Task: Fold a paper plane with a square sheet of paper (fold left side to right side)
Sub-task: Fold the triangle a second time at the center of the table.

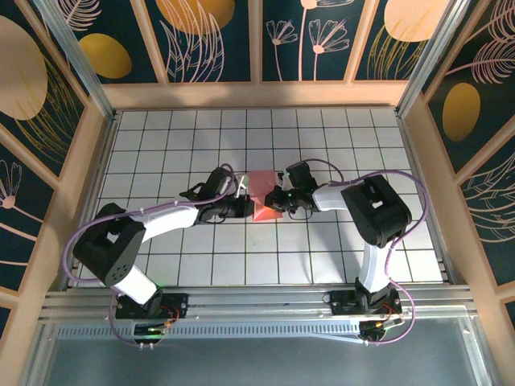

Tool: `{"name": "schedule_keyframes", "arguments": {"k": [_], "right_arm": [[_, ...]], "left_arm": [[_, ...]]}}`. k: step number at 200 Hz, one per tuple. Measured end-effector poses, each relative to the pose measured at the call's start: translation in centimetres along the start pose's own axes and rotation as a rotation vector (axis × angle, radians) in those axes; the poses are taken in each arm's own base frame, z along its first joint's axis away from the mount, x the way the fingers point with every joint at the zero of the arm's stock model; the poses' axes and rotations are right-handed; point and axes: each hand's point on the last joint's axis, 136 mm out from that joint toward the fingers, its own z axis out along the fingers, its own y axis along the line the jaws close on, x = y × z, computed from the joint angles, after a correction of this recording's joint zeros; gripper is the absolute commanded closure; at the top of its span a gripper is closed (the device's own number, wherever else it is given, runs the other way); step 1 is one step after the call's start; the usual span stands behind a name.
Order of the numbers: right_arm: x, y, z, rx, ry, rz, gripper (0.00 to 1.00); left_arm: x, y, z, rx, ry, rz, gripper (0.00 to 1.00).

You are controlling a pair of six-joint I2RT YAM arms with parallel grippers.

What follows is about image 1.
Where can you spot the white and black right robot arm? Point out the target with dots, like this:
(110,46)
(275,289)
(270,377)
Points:
(378,217)

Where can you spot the small electronics board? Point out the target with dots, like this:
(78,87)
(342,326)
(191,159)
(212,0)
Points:
(376,326)
(149,329)

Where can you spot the white gridded table mat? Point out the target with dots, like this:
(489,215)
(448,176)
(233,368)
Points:
(181,132)

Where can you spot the aluminium side rail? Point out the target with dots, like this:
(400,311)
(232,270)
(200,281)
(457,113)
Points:
(93,193)
(416,161)

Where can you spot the pink cloth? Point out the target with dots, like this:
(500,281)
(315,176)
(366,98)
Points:
(261,185)

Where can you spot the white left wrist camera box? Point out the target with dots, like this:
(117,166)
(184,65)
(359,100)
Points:
(242,185)

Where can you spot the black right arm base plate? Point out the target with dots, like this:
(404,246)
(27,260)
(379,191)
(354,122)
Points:
(342,303)

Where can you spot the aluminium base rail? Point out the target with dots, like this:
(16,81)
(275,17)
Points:
(257,299)

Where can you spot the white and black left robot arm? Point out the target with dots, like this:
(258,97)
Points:
(108,249)

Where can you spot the aluminium corner post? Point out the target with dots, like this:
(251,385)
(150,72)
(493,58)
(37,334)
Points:
(79,60)
(427,60)

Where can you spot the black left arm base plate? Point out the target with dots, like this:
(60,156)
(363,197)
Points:
(175,301)

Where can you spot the grey metal panel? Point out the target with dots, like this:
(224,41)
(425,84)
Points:
(257,362)

